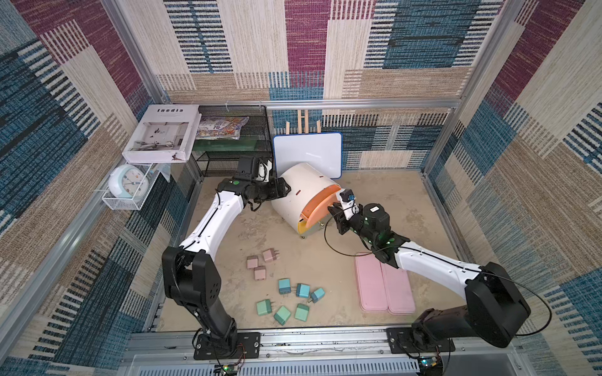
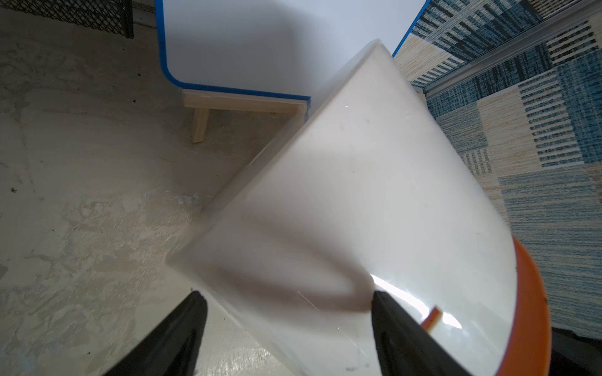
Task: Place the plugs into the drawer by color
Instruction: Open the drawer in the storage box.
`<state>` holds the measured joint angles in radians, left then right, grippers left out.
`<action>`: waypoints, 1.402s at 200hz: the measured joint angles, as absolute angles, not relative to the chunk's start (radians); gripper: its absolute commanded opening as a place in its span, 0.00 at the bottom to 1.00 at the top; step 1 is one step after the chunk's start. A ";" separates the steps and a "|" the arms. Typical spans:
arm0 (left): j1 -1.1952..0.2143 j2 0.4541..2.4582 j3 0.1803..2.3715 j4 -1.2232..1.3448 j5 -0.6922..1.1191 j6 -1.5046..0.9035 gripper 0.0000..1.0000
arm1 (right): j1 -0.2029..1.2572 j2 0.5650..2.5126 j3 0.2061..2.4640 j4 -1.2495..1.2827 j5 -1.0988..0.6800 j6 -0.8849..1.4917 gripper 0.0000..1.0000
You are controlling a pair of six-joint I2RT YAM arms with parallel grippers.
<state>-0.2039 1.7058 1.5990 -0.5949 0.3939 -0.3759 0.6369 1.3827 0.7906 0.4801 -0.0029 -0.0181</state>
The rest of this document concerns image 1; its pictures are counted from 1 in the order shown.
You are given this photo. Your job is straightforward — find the yellow drawer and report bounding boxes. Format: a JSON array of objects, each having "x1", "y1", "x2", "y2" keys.
[{"x1": 297, "y1": 219, "x2": 325, "y2": 238}]

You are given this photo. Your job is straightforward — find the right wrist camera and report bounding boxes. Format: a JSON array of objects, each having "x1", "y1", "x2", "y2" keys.
[{"x1": 337, "y1": 189, "x2": 359, "y2": 220}]

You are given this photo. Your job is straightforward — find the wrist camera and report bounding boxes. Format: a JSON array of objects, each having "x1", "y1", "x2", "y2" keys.
[
  {"x1": 337, "y1": 189, "x2": 359, "y2": 220},
  {"x1": 234, "y1": 156, "x2": 273, "y2": 183}
]

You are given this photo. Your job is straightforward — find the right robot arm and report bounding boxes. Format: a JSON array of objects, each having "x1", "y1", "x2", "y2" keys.
[{"x1": 329, "y1": 203, "x2": 531, "y2": 350}]

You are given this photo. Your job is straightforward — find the white magazine book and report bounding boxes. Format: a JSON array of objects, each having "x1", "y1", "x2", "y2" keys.
[{"x1": 122, "y1": 104, "x2": 202, "y2": 165}]

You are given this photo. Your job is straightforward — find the pink tray right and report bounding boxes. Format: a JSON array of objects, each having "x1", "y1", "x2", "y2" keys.
[{"x1": 381, "y1": 264, "x2": 415, "y2": 316}]

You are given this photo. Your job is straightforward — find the white round drawer cabinet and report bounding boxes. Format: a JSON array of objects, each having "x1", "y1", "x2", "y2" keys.
[{"x1": 272, "y1": 163, "x2": 337, "y2": 233}]

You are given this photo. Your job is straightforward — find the blue framed whiteboard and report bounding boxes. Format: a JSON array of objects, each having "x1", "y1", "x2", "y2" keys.
[{"x1": 273, "y1": 133, "x2": 343, "y2": 180}]

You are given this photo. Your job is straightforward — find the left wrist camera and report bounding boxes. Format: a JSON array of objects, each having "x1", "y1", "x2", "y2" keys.
[{"x1": 234, "y1": 156, "x2": 273, "y2": 183}]

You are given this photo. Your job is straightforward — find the orange drawer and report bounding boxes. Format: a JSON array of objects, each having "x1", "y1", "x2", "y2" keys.
[{"x1": 300, "y1": 184, "x2": 341, "y2": 226}]

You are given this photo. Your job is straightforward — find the teal blue plug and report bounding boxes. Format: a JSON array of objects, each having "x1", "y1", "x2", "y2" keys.
[
  {"x1": 296, "y1": 283, "x2": 310, "y2": 299},
  {"x1": 309, "y1": 288, "x2": 325, "y2": 303},
  {"x1": 277, "y1": 278, "x2": 292, "y2": 295}
]

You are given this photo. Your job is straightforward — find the colourful snack bag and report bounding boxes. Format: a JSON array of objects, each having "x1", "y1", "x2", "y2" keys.
[{"x1": 195, "y1": 117, "x2": 249, "y2": 140}]

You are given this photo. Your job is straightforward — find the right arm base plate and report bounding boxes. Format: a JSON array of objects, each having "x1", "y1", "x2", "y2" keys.
[{"x1": 385, "y1": 327, "x2": 456, "y2": 356}]

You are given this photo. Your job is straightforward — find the black wire shelf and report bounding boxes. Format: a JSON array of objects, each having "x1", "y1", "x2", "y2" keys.
[{"x1": 192, "y1": 105, "x2": 273, "y2": 177}]

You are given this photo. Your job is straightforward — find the pink tray left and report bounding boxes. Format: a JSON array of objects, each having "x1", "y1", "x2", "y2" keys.
[{"x1": 354, "y1": 252, "x2": 388, "y2": 313}]

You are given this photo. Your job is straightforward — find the white wire basket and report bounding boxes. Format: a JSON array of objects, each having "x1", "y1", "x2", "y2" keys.
[{"x1": 96, "y1": 163, "x2": 171, "y2": 211}]

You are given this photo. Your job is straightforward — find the white alarm clock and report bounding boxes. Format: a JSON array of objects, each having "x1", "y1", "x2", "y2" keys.
[{"x1": 108, "y1": 164, "x2": 150, "y2": 199}]

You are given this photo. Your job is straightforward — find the pink tray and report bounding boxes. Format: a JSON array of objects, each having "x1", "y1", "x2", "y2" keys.
[
  {"x1": 354, "y1": 252, "x2": 388, "y2": 313},
  {"x1": 381, "y1": 264, "x2": 415, "y2": 316}
]

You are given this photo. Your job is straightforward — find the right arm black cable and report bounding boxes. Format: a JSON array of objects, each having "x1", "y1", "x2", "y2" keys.
[{"x1": 323, "y1": 220, "x2": 553, "y2": 338}]

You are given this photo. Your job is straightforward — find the pink plug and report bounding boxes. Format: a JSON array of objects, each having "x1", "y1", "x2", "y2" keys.
[
  {"x1": 253, "y1": 266, "x2": 267, "y2": 281},
  {"x1": 262, "y1": 248, "x2": 279, "y2": 263},
  {"x1": 246, "y1": 255, "x2": 260, "y2": 269}
]

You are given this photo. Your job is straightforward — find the green plug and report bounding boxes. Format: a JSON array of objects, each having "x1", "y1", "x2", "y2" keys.
[
  {"x1": 274, "y1": 306, "x2": 292, "y2": 326},
  {"x1": 294, "y1": 303, "x2": 310, "y2": 322},
  {"x1": 256, "y1": 299, "x2": 273, "y2": 316}
]

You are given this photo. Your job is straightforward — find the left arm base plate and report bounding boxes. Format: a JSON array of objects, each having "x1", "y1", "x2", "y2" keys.
[{"x1": 193, "y1": 332, "x2": 261, "y2": 360}]

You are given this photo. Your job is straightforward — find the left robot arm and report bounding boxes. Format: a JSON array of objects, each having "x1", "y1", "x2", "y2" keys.
[{"x1": 161, "y1": 177, "x2": 291, "y2": 355}]

